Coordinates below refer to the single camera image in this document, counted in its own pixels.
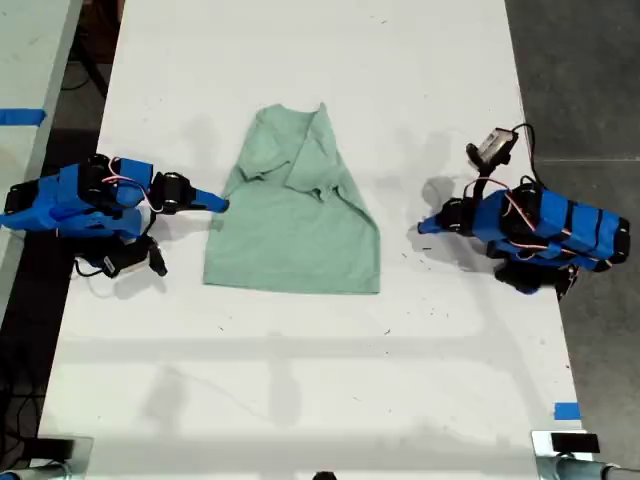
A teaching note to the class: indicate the short black camera stalk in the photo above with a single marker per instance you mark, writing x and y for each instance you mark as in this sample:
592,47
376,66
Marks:
158,259

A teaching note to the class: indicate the pale green T-shirt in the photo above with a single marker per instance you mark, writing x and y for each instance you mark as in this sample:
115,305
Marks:
300,250

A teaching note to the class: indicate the black camera box grey face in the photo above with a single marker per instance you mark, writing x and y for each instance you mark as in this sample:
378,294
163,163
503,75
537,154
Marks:
497,142

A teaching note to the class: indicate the long blue tape strip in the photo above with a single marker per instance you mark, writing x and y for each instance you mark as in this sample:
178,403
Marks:
22,117

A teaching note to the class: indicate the white side table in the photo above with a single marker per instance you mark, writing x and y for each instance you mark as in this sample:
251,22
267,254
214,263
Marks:
30,50

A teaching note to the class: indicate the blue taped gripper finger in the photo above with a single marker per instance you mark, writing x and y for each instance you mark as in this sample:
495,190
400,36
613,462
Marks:
207,201
430,225

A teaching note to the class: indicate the curved black camera stalk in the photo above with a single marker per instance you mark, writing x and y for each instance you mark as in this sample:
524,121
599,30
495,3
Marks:
481,162

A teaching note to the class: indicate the black camera box white label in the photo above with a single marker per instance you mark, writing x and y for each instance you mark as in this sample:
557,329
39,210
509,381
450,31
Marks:
125,261

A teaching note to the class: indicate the short blue tape piece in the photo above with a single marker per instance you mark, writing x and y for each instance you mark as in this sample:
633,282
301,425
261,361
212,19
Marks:
566,411

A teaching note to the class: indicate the small dark round object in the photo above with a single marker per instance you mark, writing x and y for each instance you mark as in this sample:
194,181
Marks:
324,476

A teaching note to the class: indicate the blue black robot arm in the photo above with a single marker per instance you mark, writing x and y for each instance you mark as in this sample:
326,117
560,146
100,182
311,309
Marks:
575,225
55,200

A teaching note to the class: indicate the grey metal pipe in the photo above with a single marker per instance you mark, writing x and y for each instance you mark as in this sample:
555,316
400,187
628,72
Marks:
575,469
30,472

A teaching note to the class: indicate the small black box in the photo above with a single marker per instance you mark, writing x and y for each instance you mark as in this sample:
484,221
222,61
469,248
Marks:
575,442
52,447

